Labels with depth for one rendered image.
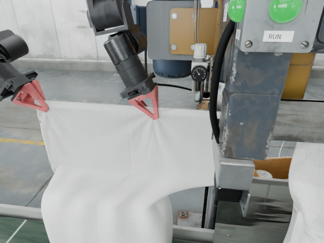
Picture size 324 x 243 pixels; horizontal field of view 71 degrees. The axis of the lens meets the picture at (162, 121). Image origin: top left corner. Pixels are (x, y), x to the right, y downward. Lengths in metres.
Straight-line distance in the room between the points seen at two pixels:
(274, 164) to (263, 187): 1.14
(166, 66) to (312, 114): 0.43
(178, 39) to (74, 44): 5.65
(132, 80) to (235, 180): 0.29
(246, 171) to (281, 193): 0.59
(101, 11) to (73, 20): 5.73
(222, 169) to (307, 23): 0.23
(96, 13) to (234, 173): 0.39
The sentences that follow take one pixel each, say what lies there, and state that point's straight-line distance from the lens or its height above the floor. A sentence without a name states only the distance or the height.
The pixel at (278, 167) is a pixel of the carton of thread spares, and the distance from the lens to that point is 2.12.
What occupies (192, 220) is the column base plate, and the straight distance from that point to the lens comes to 1.69.
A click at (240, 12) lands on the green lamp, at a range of 0.28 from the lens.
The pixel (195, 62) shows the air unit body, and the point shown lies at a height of 1.18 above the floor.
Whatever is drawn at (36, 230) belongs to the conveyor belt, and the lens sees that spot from 1.29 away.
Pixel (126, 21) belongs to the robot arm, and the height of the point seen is 1.27.
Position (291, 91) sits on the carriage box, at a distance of 0.69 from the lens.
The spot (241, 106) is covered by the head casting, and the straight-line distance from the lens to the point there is 0.35.
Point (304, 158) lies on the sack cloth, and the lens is 0.63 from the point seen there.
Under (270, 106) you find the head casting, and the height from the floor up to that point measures 1.16.
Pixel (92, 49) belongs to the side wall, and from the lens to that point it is 6.10.
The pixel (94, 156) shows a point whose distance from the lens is 0.66.
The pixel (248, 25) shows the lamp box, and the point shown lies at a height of 1.27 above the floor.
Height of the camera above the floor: 1.28
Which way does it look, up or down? 25 degrees down
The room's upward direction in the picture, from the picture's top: straight up
